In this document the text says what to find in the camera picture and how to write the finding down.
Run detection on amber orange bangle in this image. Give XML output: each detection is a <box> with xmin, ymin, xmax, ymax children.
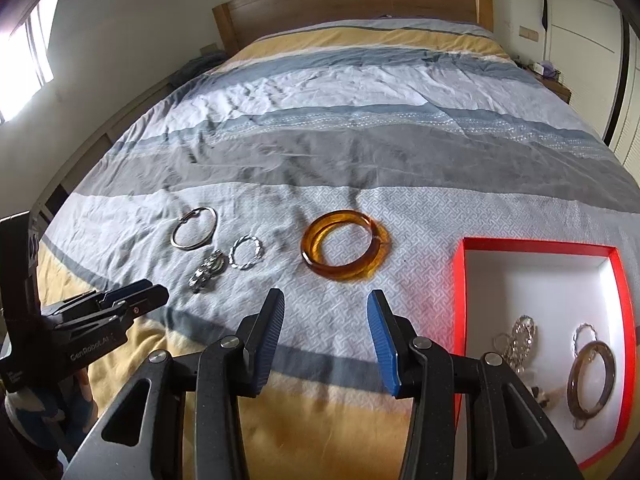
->
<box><xmin>300</xmin><ymin>209</ymin><xmax>392</xmax><ymax>282</ymax></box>

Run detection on silver metal watch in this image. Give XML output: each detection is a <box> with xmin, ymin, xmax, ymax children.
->
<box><xmin>189</xmin><ymin>249</ymin><xmax>227</xmax><ymax>294</ymax></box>

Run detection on silver chain bracelet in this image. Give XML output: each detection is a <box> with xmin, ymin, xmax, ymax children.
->
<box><xmin>491</xmin><ymin>314</ymin><xmax>539</xmax><ymax>376</ymax></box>

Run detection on dark brown bangle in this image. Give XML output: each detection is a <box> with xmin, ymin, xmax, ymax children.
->
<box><xmin>566</xmin><ymin>340</ymin><xmax>616</xmax><ymax>422</ymax></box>

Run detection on thin silver ring bangle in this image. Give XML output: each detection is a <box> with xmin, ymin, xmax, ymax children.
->
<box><xmin>572</xmin><ymin>323</ymin><xmax>599</xmax><ymax>358</ymax></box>

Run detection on red white jewelry box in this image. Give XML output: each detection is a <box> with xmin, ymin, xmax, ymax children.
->
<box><xmin>452</xmin><ymin>237</ymin><xmax>637</xmax><ymax>470</ymax></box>

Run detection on left hand blue white glove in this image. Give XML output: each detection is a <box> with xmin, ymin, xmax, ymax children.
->
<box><xmin>4</xmin><ymin>368</ymin><xmax>98</xmax><ymax>460</ymax></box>

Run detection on twisted silver bangle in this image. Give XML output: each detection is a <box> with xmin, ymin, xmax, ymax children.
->
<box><xmin>228</xmin><ymin>234</ymin><xmax>264</xmax><ymax>271</ymax></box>

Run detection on silver clasp bangle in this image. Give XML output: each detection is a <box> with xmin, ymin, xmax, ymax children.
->
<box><xmin>169</xmin><ymin>206</ymin><xmax>218</xmax><ymax>252</ymax></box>

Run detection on striped bed duvet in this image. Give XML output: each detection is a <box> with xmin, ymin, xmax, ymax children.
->
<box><xmin>38</xmin><ymin>20</ymin><xmax>639</xmax><ymax>479</ymax></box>

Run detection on window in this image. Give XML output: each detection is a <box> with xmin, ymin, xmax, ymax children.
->
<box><xmin>0</xmin><ymin>0</ymin><xmax>58</xmax><ymax>124</ymax></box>

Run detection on dark clothes pile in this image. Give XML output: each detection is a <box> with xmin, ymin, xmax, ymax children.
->
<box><xmin>168</xmin><ymin>50</ymin><xmax>229</xmax><ymax>89</ymax></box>

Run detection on wooden nightstand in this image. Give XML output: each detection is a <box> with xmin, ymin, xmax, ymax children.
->
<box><xmin>533</xmin><ymin>73</ymin><xmax>572</xmax><ymax>104</ymax></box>

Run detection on items on nightstand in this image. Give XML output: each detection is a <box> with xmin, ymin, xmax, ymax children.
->
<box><xmin>527</xmin><ymin>61</ymin><xmax>559</xmax><ymax>80</ymax></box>

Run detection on wooden headboard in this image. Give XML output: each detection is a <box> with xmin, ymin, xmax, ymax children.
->
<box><xmin>213</xmin><ymin>0</ymin><xmax>495</xmax><ymax>55</ymax></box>

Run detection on white wardrobe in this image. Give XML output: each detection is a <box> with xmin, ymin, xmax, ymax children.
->
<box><xmin>546</xmin><ymin>0</ymin><xmax>639</xmax><ymax>178</ymax></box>

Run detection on wall socket plate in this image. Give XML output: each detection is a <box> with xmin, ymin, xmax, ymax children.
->
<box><xmin>518</xmin><ymin>26</ymin><xmax>539</xmax><ymax>42</ymax></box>

